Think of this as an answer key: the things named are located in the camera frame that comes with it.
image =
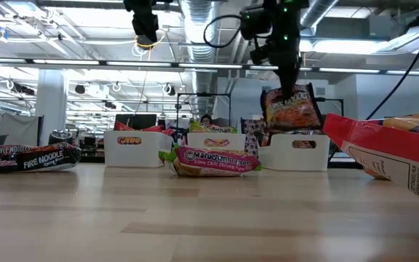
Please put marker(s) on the black ceiling lamp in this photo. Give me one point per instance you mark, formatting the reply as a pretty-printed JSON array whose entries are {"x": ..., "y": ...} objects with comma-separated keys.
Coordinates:
[{"x": 144, "y": 41}]

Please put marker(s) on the black Fire Noodle packet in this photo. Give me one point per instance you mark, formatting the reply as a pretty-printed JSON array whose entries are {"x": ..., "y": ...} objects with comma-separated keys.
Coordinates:
[
  {"x": 291, "y": 113},
  {"x": 304, "y": 144},
  {"x": 38, "y": 160}
]

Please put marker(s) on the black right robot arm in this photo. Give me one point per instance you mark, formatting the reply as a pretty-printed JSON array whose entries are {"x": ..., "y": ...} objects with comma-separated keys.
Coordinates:
[{"x": 286, "y": 22}]

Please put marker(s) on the white column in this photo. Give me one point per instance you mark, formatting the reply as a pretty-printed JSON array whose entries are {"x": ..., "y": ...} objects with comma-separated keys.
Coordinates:
[{"x": 51, "y": 109}]

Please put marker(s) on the black round drum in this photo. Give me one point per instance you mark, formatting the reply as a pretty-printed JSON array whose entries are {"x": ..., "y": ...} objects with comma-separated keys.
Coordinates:
[{"x": 60, "y": 137}]

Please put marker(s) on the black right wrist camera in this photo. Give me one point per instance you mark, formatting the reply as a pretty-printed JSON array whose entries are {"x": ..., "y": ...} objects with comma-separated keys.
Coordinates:
[{"x": 255, "y": 22}]

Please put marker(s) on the grey cloth screen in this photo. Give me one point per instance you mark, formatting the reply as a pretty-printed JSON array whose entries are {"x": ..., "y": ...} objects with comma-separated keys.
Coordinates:
[{"x": 16, "y": 127}]

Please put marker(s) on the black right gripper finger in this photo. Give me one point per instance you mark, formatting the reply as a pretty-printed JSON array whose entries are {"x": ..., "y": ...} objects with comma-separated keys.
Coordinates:
[
  {"x": 295, "y": 78},
  {"x": 285, "y": 80}
]

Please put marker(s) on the white plastic bin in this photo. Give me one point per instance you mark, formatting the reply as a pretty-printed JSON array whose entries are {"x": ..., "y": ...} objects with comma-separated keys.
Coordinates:
[
  {"x": 147, "y": 156},
  {"x": 231, "y": 140},
  {"x": 318, "y": 156}
]

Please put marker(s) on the silver ventilation duct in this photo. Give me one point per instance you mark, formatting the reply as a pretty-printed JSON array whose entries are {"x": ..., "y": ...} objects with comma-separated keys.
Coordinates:
[
  {"x": 316, "y": 12},
  {"x": 199, "y": 32}
]

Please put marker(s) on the person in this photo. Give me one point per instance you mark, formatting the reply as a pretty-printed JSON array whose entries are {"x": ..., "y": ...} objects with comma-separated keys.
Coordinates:
[{"x": 206, "y": 119}]

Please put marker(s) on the black monitor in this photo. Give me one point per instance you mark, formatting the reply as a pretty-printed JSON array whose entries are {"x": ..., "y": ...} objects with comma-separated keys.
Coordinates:
[{"x": 135, "y": 122}]

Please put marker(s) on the black white patterned panel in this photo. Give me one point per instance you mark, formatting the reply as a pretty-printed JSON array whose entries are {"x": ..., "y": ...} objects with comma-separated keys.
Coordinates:
[{"x": 251, "y": 127}]

